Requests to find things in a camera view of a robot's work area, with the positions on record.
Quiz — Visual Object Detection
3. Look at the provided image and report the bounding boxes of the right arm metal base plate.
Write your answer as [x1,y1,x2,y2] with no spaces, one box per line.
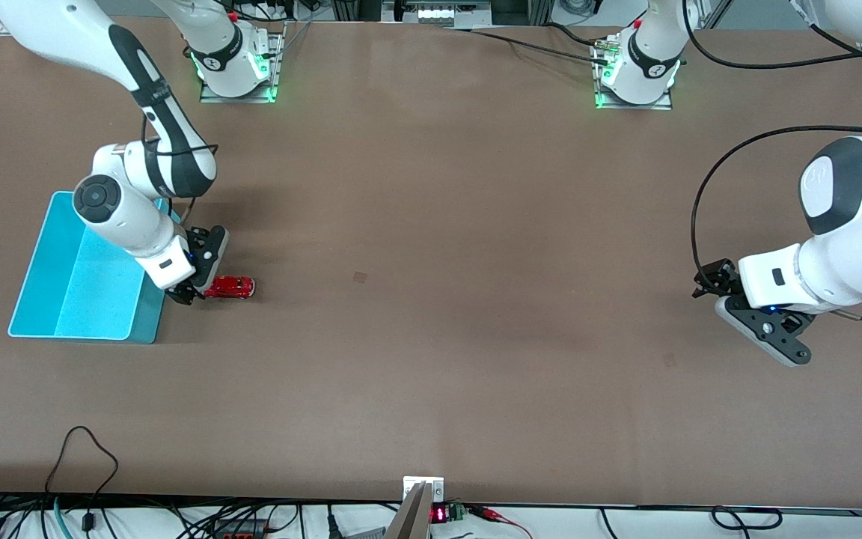
[200,30,284,103]

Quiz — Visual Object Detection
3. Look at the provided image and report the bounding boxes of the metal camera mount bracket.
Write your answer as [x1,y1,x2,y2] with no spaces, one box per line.
[403,476,445,517]

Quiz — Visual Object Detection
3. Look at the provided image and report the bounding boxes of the long black table cable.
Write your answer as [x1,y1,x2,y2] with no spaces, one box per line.
[442,25,611,65]

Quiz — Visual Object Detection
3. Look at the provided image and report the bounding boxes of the thin black looped cable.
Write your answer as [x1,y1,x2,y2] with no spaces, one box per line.
[45,426,120,539]

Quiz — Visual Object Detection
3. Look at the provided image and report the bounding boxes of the red beetle toy car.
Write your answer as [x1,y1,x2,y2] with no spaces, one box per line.
[204,275,257,300]

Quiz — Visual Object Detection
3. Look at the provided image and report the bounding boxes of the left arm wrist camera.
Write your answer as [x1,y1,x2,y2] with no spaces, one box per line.
[715,294,816,368]

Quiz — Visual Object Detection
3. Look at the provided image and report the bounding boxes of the short black table cable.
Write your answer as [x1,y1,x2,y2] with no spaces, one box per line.
[545,22,605,49]

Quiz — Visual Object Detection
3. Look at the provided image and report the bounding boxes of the grey camera pole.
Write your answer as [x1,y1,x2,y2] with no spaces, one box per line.
[385,483,432,539]

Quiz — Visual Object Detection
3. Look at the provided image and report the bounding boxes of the orange power strip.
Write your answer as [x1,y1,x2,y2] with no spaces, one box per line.
[210,520,269,539]

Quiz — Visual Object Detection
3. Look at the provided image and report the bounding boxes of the red clip lead wire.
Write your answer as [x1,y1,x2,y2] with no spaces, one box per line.
[472,506,534,539]

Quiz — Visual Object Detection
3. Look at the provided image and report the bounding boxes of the blue plastic box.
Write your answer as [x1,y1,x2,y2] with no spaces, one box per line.
[8,191,182,344]

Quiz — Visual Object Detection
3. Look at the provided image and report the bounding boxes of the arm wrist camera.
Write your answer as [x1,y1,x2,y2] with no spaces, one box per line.
[715,294,816,368]
[190,225,230,290]

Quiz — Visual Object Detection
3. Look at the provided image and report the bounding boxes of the thick black coiled cable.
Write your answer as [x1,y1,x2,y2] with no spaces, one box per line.
[711,506,783,531]

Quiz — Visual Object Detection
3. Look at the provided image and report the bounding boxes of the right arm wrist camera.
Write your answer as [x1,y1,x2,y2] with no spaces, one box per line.
[190,225,230,290]

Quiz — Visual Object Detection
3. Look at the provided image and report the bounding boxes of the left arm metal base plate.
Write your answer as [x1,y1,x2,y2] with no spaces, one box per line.
[594,37,673,111]

